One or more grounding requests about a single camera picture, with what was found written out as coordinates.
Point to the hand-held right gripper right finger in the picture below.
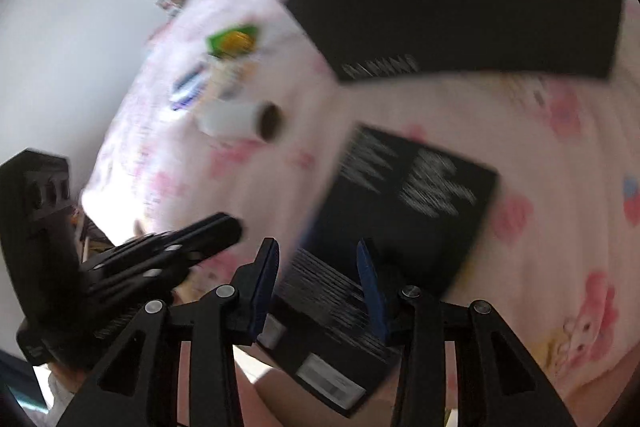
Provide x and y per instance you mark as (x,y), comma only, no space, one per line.
(372,292)

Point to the white blue wet wipes pack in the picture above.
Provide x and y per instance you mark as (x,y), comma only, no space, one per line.
(189,87)

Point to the green snack packet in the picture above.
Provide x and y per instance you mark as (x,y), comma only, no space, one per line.
(232,39)

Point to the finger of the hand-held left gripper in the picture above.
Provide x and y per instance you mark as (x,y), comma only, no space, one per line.
(145,269)
(215,229)

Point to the white paper roll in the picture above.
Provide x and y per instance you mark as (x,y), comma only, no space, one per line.
(230,119)

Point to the black colourful printed box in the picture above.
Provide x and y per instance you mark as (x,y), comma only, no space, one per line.
(410,207)

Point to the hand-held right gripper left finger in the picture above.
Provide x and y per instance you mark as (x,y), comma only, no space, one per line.
(262,287)

